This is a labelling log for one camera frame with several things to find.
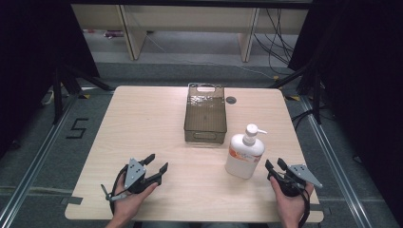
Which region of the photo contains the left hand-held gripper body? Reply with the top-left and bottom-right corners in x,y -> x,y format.
124,157 -> 160,195

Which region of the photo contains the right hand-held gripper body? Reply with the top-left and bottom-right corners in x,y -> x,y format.
274,163 -> 324,199

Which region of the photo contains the white pump bottle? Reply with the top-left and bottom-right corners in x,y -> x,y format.
224,123 -> 268,181

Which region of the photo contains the transparent brown plastic basket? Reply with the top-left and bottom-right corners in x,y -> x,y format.
182,82 -> 228,145

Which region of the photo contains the person's left hand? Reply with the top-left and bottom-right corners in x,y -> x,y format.
109,176 -> 160,221

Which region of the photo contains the person's right hand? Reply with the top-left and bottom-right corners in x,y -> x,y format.
269,177 -> 315,223

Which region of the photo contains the black metal stand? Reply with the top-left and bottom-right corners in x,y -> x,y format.
51,59 -> 116,125
268,59 -> 323,125

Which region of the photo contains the black curtain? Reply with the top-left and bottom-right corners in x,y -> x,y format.
287,0 -> 403,220
0,0 -> 102,161

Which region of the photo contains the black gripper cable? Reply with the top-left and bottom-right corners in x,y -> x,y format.
108,163 -> 128,217
294,184 -> 313,228

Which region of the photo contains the grey cable plug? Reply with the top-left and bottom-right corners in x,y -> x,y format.
100,183 -> 128,202

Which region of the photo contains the aluminium floor rail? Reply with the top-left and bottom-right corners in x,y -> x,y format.
0,94 -> 81,228
298,94 -> 374,228

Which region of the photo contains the thin white floor cable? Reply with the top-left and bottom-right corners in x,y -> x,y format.
139,29 -> 278,81

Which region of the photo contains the black floor cable bundle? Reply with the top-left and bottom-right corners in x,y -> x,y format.
252,7 -> 297,76

